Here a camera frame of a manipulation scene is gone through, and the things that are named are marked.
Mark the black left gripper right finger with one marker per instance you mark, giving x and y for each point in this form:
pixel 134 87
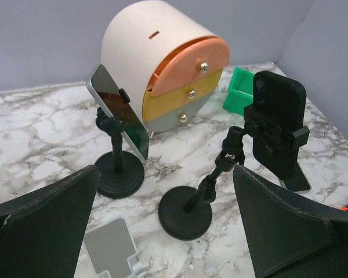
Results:
pixel 289 235

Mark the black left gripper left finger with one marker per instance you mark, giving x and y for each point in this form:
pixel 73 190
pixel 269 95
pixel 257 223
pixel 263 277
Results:
pixel 41 232

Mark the silver folding phone stand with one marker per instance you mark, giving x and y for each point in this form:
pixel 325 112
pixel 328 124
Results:
pixel 112 250

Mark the black adjustable phone stand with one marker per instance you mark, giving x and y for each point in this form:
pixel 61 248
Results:
pixel 185 212

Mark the black round-base phone stand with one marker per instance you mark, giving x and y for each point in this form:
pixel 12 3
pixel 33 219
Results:
pixel 121 171

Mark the silver phone with dark screen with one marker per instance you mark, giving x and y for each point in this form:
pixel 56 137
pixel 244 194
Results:
pixel 115 103

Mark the green plastic bin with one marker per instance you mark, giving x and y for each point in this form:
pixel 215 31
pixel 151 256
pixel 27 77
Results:
pixel 240 92

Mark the cream cylindrical drawer organizer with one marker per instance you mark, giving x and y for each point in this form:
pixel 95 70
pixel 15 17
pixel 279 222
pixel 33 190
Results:
pixel 168 75

